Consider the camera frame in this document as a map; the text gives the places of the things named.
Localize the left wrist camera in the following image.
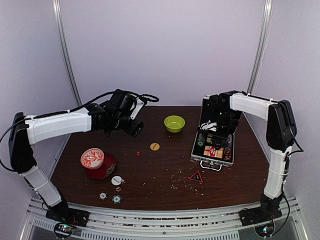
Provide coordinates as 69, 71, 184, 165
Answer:
130, 97, 145, 120

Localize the white dealer button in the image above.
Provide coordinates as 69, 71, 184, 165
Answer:
111, 175, 123, 186

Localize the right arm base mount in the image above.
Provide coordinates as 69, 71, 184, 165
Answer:
239, 207, 282, 227

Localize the red banded card deck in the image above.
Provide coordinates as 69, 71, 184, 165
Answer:
203, 145, 224, 159

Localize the black red triangle card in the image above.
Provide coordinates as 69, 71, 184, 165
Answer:
188, 170, 203, 184

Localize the aluminium frame post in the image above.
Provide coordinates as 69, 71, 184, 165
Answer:
247, 0, 274, 94
52, 0, 82, 106

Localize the aluminium front rail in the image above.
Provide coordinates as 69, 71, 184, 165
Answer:
21, 197, 305, 240

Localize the mixed chip stack in case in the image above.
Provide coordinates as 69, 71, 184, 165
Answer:
223, 140, 233, 162

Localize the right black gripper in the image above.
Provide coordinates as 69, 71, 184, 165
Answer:
212, 109, 234, 149

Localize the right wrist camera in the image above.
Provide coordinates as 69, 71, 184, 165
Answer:
199, 120, 218, 132

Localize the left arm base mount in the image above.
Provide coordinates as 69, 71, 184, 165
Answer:
45, 207, 90, 227

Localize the green chip stack in case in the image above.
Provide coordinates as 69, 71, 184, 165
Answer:
196, 133, 207, 147

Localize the yellow round button chip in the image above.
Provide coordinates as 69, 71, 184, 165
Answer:
149, 142, 160, 151

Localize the aluminium poker chip case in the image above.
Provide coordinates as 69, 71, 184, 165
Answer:
190, 91, 242, 172

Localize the right aluminium frame post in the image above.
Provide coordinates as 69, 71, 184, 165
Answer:
247, 0, 274, 94

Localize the white red poker chip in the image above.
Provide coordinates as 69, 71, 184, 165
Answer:
98, 192, 108, 201

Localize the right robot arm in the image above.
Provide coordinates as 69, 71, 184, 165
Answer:
208, 90, 297, 221

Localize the blue banded card deck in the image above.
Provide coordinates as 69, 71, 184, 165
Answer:
206, 133, 213, 144

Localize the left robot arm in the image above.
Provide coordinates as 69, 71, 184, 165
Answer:
8, 89, 149, 222

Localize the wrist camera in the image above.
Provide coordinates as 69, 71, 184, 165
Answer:
130, 97, 145, 120
199, 120, 218, 132

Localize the left aluminium frame post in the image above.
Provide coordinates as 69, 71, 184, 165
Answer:
52, 0, 82, 106

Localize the green plastic bowl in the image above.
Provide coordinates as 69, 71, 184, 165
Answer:
164, 115, 186, 133

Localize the green poker chip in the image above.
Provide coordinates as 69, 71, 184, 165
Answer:
112, 194, 122, 204

